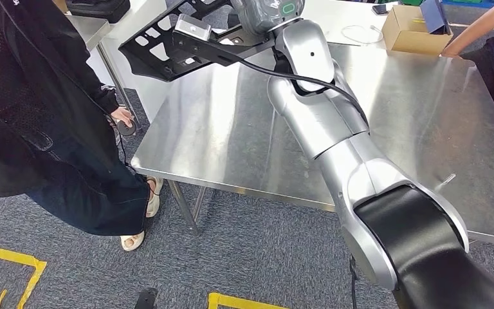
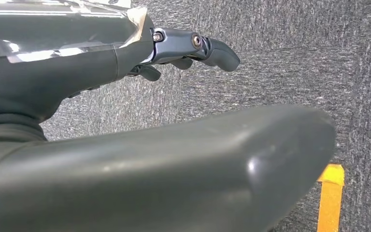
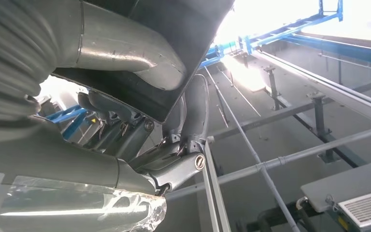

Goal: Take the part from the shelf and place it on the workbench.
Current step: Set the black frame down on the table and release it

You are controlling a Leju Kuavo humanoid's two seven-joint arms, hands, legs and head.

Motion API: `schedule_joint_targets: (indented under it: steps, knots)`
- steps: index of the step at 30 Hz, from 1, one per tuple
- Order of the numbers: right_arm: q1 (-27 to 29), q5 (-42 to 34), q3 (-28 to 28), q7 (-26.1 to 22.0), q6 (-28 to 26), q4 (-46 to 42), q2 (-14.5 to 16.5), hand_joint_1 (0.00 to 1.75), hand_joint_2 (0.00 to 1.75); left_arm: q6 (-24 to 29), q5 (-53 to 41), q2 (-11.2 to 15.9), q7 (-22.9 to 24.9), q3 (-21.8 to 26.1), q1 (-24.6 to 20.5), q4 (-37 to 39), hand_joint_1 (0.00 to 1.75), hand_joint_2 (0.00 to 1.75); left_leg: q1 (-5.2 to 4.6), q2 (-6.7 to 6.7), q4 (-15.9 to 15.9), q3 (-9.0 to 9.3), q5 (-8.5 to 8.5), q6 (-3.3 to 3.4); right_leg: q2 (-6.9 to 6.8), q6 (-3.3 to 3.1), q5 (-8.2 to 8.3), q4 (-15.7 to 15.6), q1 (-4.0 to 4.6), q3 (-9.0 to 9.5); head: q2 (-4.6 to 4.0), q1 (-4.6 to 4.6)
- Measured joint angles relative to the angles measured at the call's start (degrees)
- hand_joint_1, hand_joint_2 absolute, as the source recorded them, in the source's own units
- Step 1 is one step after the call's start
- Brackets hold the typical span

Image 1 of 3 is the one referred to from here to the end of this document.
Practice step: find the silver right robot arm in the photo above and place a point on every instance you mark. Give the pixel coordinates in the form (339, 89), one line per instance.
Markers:
(315, 119)

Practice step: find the green plastic crate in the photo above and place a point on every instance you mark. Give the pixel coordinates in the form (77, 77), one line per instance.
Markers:
(411, 2)

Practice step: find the cardboard box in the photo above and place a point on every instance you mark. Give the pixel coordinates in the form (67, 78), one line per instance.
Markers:
(60, 5)
(404, 38)

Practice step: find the black camera bracket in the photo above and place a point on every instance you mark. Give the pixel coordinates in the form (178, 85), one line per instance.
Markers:
(213, 51)

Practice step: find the long black plastic panel part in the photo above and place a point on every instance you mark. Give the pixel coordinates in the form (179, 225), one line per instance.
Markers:
(138, 59)

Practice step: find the person's left hand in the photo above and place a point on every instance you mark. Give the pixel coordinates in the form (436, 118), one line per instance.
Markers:
(123, 115)

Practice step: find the black smartphone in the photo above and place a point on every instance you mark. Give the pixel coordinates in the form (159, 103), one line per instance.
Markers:
(381, 9)

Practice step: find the beige sandal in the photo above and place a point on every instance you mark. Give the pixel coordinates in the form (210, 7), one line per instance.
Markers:
(133, 241)
(154, 200)

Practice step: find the steel table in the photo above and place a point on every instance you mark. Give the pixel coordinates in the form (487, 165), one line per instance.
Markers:
(87, 30)

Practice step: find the black round controller puck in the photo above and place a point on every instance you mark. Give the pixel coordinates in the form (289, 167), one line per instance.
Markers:
(126, 129)

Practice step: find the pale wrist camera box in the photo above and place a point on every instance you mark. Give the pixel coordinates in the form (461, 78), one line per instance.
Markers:
(192, 27)

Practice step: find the large steel workbench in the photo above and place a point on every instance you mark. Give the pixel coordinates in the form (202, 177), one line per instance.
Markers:
(230, 128)

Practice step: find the white table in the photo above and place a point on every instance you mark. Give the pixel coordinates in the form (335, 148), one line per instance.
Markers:
(336, 13)

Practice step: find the blue tablet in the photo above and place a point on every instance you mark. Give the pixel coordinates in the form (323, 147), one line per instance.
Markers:
(432, 15)

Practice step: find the person's right hand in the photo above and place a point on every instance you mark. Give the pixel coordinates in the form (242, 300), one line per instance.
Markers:
(452, 54)

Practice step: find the black carry bag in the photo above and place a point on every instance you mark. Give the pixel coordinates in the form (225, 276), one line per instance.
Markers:
(98, 8)

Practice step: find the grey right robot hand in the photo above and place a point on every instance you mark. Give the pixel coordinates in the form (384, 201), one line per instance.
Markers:
(268, 15)

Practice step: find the person's right forearm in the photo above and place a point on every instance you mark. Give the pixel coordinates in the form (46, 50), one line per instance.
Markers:
(477, 27)

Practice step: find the white cabinet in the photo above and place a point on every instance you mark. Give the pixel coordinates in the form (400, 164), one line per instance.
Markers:
(144, 98)

